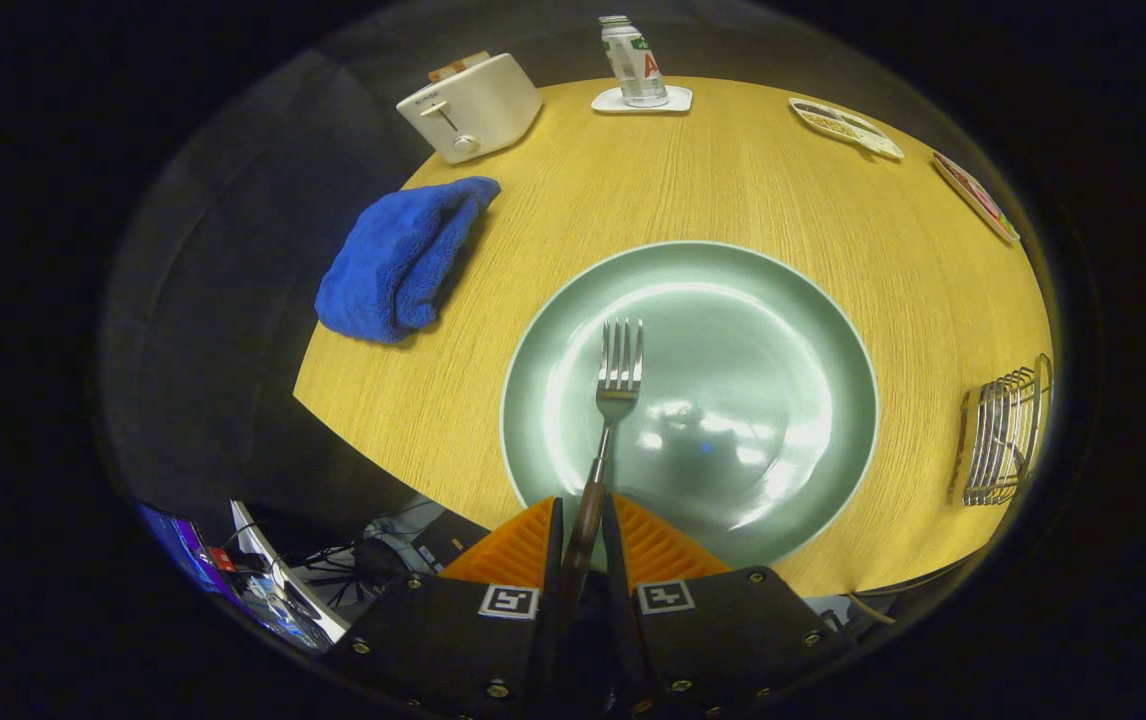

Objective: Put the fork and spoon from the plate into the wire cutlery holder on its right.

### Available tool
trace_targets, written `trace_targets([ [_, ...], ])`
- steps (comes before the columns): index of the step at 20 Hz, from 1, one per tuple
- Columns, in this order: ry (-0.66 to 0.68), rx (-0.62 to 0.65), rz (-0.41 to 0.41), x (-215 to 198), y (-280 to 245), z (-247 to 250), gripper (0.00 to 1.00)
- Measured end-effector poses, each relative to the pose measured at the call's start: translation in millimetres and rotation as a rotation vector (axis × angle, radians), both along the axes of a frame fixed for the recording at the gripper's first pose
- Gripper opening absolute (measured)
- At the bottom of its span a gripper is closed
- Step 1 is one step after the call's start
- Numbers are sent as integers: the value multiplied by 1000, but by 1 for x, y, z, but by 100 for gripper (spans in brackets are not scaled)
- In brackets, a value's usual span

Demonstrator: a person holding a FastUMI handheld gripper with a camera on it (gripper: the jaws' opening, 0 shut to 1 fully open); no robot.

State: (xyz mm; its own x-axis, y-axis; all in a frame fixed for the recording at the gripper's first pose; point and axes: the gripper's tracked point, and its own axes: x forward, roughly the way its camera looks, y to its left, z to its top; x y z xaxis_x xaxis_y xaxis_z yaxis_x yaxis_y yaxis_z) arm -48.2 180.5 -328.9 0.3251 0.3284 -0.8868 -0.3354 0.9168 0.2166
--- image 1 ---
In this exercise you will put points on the white square coaster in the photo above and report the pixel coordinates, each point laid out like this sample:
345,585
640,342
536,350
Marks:
678,100

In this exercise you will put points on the blue folded towel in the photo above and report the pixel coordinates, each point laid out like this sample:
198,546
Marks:
398,260

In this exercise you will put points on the brown toast slices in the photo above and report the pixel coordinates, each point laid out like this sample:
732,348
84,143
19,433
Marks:
458,66

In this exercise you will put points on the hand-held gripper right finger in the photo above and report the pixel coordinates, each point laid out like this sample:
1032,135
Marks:
615,560

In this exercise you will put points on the pale green plate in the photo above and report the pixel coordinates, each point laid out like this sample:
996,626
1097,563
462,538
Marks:
753,340

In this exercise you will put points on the white toaster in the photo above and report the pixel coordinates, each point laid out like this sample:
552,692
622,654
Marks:
478,110

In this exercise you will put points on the small white drink bottle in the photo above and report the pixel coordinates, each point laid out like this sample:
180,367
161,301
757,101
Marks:
633,65

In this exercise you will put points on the white plate with food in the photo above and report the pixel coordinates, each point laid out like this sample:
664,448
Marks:
978,198

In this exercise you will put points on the white divided snack tray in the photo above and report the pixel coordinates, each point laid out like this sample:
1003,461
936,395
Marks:
845,127

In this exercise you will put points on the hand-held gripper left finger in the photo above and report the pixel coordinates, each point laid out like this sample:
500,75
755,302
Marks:
551,540

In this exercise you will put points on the open laptop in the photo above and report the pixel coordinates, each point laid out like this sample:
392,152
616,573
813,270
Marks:
263,590

